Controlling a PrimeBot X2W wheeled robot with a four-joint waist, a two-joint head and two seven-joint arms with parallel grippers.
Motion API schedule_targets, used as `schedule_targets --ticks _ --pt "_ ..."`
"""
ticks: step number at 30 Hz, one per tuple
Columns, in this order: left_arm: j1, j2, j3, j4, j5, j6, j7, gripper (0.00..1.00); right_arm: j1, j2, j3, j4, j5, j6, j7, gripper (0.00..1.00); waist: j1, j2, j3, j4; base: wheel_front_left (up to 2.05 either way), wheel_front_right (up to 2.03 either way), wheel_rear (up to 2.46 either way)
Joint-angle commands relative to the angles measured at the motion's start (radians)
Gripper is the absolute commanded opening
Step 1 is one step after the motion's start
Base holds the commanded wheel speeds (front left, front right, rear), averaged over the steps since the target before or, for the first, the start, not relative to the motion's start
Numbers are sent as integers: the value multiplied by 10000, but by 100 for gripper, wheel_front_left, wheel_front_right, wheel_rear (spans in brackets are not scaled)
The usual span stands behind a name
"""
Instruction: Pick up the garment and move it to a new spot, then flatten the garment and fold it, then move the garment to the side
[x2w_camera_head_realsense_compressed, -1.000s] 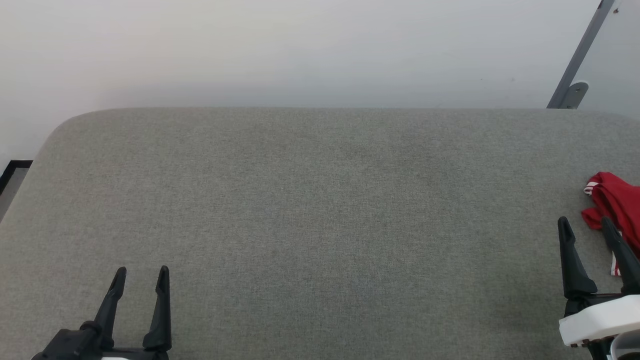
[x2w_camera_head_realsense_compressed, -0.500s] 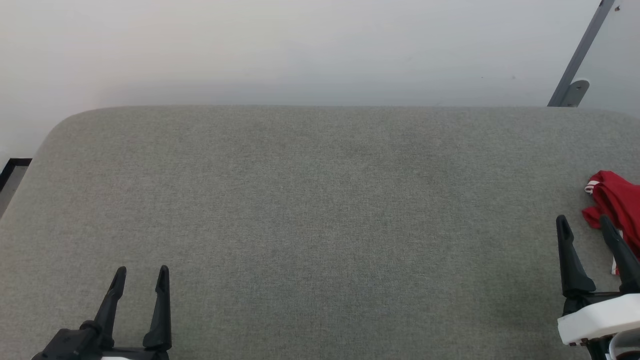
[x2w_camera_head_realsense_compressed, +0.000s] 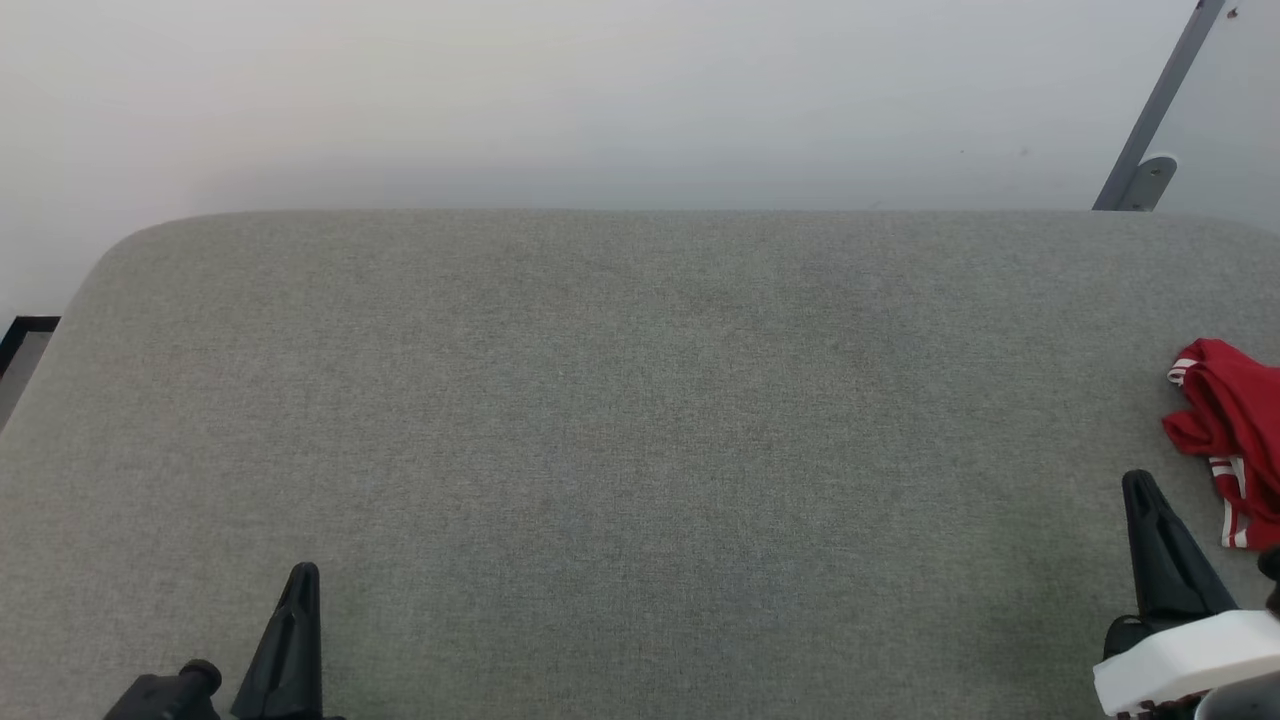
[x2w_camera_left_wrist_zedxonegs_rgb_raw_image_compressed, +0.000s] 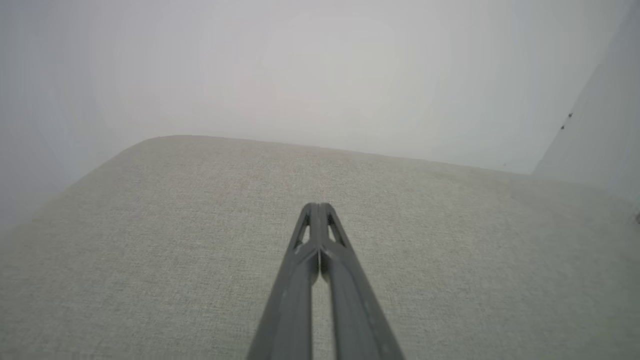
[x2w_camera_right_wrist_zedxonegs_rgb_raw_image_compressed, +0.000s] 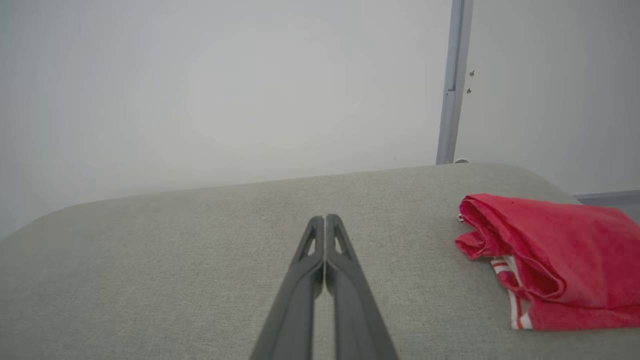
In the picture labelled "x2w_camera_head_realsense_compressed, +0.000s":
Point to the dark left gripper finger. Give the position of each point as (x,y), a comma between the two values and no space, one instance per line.
(306,660)
(262,680)

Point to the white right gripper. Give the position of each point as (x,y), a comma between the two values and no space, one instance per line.
(1200,655)

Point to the red white basketball jersey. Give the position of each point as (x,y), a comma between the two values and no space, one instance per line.
(1240,420)

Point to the black floor trim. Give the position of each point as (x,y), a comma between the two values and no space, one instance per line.
(25,328)

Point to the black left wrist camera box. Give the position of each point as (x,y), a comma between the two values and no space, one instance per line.
(160,698)

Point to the grey metal bracket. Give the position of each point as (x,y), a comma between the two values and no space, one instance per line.
(1150,182)

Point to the grey metal post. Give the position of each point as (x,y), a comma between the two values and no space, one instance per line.
(1165,90)

